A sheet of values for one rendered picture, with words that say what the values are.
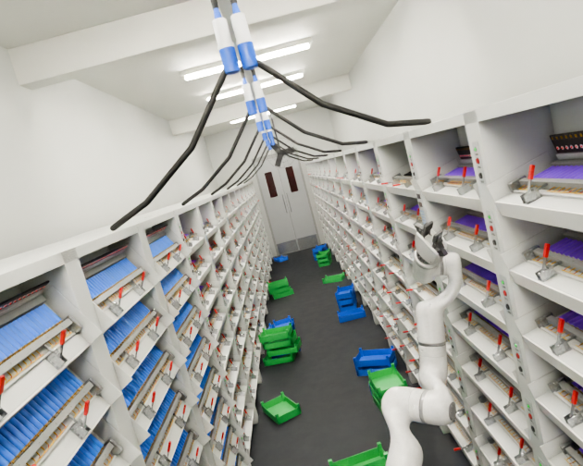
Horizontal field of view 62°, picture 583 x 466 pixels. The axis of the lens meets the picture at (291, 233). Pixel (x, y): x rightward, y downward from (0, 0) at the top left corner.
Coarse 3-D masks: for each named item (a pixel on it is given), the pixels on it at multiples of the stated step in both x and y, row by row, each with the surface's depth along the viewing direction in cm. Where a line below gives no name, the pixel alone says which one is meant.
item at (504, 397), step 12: (468, 360) 214; (480, 360) 197; (468, 372) 207; (480, 372) 198; (492, 372) 195; (480, 384) 195; (492, 384) 191; (504, 384) 185; (492, 396) 185; (504, 396) 181; (516, 396) 176; (504, 408) 173; (516, 408) 171; (516, 420) 166; (528, 432) 154; (528, 444) 160
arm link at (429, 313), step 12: (444, 264) 159; (456, 264) 158; (456, 276) 158; (456, 288) 158; (432, 300) 161; (444, 300) 159; (420, 312) 161; (432, 312) 159; (420, 324) 161; (432, 324) 159; (420, 336) 161; (432, 336) 159; (444, 336) 161
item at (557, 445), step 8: (552, 440) 144; (560, 440) 144; (568, 440) 144; (544, 448) 144; (552, 448) 144; (560, 448) 144; (576, 448) 143; (552, 456) 145; (560, 456) 144; (552, 464) 142; (560, 464) 141; (568, 464) 140
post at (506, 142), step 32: (480, 128) 132; (512, 128) 132; (544, 128) 132; (512, 160) 133; (480, 192) 142; (512, 224) 136; (544, 224) 136; (512, 288) 138; (512, 320) 144; (544, 416) 143
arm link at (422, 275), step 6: (414, 258) 159; (414, 264) 161; (414, 270) 164; (420, 270) 159; (426, 270) 157; (432, 270) 157; (438, 270) 159; (414, 276) 168; (420, 276) 163; (426, 276) 162; (432, 276) 162; (420, 282) 167; (426, 282) 166
